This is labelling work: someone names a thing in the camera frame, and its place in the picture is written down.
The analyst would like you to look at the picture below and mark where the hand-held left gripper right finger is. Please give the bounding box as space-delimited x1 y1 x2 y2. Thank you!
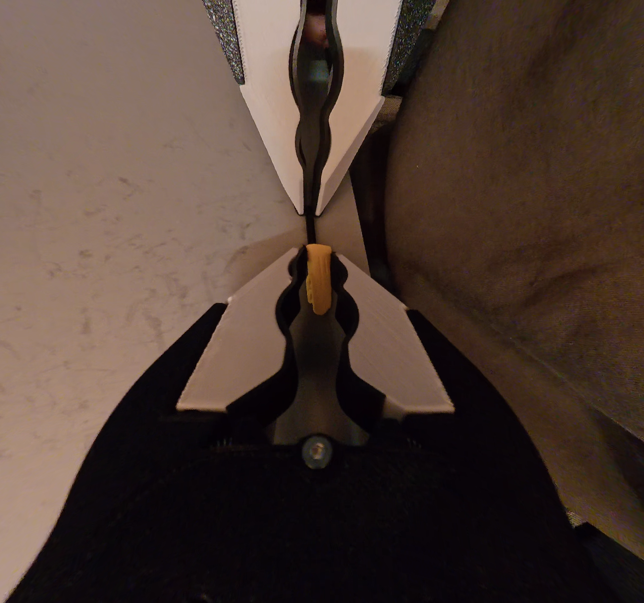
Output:
329 252 456 431

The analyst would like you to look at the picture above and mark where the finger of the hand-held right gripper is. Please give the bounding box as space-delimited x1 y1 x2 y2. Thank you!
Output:
314 0 411 214
225 0 305 214

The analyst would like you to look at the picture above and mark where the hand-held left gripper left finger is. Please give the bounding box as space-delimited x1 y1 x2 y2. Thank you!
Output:
176 247 307 430

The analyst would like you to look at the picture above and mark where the yellow plastic toy piece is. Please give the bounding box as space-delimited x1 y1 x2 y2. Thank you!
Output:
305 244 332 315

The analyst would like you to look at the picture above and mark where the person's brown shirt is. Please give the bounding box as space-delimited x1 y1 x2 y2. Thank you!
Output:
387 0 644 543

